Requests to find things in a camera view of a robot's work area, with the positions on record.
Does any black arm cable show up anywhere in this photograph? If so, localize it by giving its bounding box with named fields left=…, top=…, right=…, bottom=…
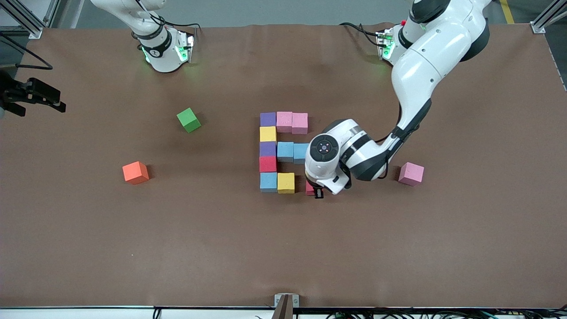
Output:
left=0, top=32, right=53, bottom=71

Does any brown table mat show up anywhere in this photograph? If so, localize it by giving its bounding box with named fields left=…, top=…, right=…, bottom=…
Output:
left=0, top=22, right=567, bottom=309

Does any orange foam cube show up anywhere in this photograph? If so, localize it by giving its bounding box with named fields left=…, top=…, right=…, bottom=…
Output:
left=122, top=161, right=150, bottom=185

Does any blue foam cube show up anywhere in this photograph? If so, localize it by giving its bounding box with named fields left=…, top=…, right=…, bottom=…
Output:
left=293, top=143, right=311, bottom=165
left=277, top=142, right=295, bottom=163
left=260, top=172, right=278, bottom=193

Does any aluminium frame profile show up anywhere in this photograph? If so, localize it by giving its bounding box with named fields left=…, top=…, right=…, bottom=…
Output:
left=531, top=0, right=567, bottom=34
left=0, top=0, right=60, bottom=39

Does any thin black base cable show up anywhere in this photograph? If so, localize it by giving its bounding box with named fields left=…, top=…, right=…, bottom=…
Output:
left=132, top=0, right=201, bottom=32
left=339, top=22, right=382, bottom=47

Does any metal connector box green light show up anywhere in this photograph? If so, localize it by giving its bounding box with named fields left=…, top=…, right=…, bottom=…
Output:
left=174, top=30, right=196, bottom=63
left=376, top=28, right=396, bottom=61

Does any green foam cube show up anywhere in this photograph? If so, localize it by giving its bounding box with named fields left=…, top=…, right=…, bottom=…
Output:
left=176, top=108, right=202, bottom=133

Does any grey metal camera bracket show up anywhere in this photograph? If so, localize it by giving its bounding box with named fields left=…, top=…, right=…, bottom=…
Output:
left=274, top=293, right=300, bottom=319

